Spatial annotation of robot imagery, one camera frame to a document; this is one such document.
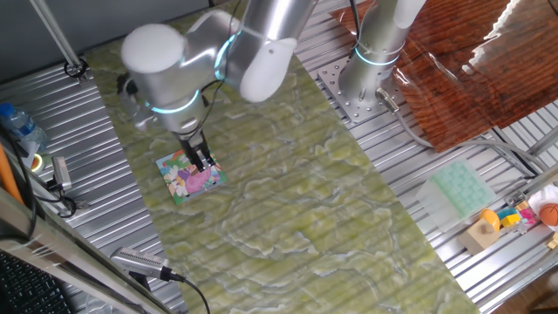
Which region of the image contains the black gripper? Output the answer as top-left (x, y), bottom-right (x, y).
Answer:
top-left (172, 126), bottom-right (216, 173)

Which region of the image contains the butterfly girl puzzle board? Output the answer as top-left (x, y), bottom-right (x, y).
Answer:
top-left (155, 146), bottom-right (228, 207)

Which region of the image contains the green marble pattern mat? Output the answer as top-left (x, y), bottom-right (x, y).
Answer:
top-left (85, 0), bottom-right (480, 314)

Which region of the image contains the metal clamp tool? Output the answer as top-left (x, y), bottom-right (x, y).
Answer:
top-left (51, 155), bottom-right (73, 192)

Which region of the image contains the small yellow tape roll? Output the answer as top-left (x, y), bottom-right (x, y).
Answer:
top-left (29, 153), bottom-right (46, 174)

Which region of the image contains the clear plastic water bottle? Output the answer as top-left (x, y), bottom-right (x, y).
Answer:
top-left (0, 102), bottom-right (48, 154)

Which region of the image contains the aluminium support pole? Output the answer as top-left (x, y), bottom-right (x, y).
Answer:
top-left (29, 0), bottom-right (91, 85)

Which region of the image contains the orange rod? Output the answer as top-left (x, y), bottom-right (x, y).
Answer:
top-left (0, 142), bottom-right (24, 205)

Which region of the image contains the black keyboard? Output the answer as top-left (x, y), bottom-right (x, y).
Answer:
top-left (0, 250), bottom-right (78, 314)

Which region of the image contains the green ice cube tray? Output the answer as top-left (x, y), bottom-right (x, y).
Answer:
top-left (429, 159), bottom-right (498, 219)

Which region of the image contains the brown wood grain mat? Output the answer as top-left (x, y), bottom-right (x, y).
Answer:
top-left (329, 0), bottom-right (558, 154)

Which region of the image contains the beige wooden block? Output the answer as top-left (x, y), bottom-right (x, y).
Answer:
top-left (457, 217), bottom-right (502, 256)

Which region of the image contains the orange toy egg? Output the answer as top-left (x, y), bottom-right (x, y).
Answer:
top-left (478, 208), bottom-right (502, 233)

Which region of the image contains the blue toy block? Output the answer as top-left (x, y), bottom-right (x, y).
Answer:
top-left (496, 206), bottom-right (519, 222)

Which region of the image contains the yellow toy block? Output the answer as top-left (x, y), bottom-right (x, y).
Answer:
top-left (500, 213), bottom-right (522, 229)

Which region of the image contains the pink toy block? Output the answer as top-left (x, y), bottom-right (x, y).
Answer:
top-left (519, 207), bottom-right (539, 226)

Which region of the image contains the white bowl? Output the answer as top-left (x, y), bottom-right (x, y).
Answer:
top-left (526, 183), bottom-right (558, 233)

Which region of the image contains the small orange basketball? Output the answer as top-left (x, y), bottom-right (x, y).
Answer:
top-left (538, 202), bottom-right (558, 227)

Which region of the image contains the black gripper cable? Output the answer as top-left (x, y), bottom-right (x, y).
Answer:
top-left (198, 0), bottom-right (245, 132)

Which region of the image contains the wrist camera with silver bracket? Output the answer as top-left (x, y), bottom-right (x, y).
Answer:
top-left (115, 72), bottom-right (156, 133)

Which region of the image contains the ridged silver camera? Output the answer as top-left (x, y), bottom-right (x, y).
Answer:
top-left (108, 246), bottom-right (170, 282)

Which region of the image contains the black camera cable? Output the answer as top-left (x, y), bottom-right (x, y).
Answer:
top-left (160, 266), bottom-right (212, 314)

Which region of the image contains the silver camera mount clamp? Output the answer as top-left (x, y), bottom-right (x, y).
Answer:
top-left (43, 181), bottom-right (91, 219)

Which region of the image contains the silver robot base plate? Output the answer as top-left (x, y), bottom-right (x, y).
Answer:
top-left (316, 54), bottom-right (413, 126)

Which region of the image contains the black cable ring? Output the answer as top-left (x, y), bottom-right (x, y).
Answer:
top-left (64, 58), bottom-right (90, 81)

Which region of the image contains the aluminium frame rail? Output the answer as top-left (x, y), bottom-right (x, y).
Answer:
top-left (0, 187), bottom-right (176, 314)

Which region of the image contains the long black cable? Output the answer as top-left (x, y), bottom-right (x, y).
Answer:
top-left (0, 125), bottom-right (38, 242)

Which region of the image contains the black arm base cable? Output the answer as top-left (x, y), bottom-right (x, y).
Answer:
top-left (347, 0), bottom-right (364, 57)

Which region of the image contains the grey cable with metal connector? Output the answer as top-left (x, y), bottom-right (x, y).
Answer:
top-left (375, 86), bottom-right (550, 175)

